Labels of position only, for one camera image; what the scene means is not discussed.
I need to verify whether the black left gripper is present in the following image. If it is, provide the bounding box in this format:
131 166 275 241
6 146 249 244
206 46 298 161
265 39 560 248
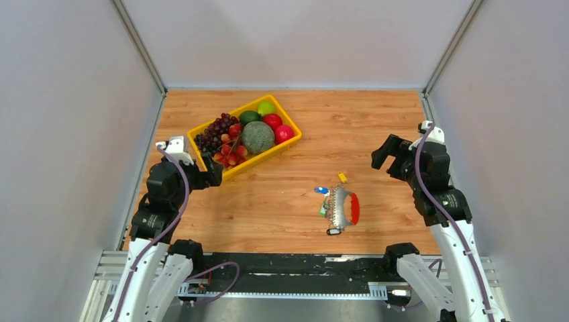
172 152 224 207

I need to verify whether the yellow key tag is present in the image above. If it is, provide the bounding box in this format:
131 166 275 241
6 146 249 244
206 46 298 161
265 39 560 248
337 171 348 184

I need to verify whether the blue key tag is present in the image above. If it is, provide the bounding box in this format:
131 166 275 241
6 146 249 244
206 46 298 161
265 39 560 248
314 186 329 196

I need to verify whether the green key tag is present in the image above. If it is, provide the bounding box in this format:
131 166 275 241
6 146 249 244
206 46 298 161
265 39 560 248
319 203 327 217

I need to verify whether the black key fob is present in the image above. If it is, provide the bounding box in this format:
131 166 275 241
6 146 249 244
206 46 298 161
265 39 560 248
326 228 342 235

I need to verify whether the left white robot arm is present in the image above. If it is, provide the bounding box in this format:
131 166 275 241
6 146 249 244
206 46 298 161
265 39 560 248
103 154 223 321

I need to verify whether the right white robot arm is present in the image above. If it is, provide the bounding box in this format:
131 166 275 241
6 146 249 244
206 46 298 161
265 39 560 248
372 134 507 321

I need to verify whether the red strawberry cluster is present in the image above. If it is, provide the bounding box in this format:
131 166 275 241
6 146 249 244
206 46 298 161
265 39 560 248
213 123 248 170

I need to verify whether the dark purple grape bunch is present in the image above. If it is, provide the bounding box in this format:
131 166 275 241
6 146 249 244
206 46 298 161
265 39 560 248
194 113 240 155

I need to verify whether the green netted melon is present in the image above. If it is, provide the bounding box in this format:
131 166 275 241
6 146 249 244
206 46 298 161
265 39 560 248
242 121 275 154

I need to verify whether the dark green lime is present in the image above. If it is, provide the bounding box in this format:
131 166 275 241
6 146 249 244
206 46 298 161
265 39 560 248
239 111 262 126

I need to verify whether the pink red apple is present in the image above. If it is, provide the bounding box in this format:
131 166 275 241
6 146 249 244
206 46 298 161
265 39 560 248
274 125 295 144

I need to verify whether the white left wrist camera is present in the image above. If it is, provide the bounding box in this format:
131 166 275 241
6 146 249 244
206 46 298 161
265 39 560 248
155 136 195 166

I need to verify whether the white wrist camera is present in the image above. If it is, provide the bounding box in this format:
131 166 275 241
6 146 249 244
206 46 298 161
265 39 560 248
155 136 195 166
409 120 445 150

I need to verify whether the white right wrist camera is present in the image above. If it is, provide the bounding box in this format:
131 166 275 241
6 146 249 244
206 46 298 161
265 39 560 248
409 120 445 150

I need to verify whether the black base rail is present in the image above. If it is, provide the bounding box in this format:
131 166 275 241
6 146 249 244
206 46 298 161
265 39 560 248
189 252 408 294

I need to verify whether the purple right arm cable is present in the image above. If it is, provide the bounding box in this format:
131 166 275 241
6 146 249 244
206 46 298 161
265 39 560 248
386 123 497 322

